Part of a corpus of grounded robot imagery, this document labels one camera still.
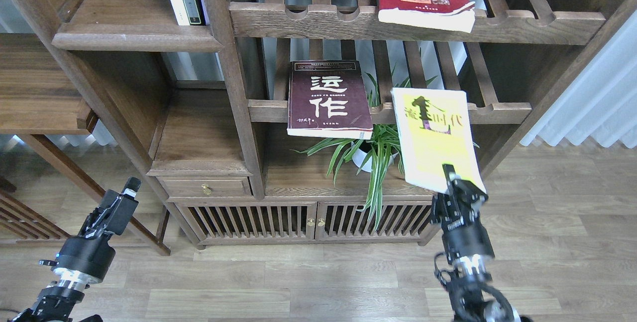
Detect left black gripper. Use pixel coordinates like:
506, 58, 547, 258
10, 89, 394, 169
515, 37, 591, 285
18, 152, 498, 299
39, 177, 142, 284

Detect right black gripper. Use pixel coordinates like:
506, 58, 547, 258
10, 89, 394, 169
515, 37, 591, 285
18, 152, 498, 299
431, 164, 495, 265

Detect yellow green book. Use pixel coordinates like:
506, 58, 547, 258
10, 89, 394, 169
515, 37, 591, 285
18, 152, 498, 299
391, 88, 486, 193

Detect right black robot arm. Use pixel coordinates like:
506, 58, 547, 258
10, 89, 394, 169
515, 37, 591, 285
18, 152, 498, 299
430, 164, 532, 322

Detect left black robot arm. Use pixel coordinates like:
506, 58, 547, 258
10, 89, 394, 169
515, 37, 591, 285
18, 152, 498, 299
13, 177, 141, 322

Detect green spider plant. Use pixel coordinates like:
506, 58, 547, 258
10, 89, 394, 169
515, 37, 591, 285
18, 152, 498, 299
303, 80, 412, 227

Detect brass drawer knob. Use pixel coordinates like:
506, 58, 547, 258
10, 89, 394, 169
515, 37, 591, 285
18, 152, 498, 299
201, 184, 212, 196

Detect white plant pot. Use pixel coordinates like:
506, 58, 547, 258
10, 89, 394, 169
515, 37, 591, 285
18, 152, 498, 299
352, 143, 378, 173

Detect wooden slatted rack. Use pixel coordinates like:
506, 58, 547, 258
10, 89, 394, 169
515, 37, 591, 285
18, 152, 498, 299
0, 177, 70, 242

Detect wooden side table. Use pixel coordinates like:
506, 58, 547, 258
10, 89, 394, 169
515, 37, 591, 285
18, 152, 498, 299
0, 32, 140, 245

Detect dark red book white characters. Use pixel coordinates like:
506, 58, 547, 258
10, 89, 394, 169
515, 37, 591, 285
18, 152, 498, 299
287, 60, 373, 140

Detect dark wooden bookshelf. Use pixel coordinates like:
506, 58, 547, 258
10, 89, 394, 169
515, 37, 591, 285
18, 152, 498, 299
12, 0, 636, 248

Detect white curtain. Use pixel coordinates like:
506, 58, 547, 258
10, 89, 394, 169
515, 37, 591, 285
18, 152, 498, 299
521, 13, 637, 149

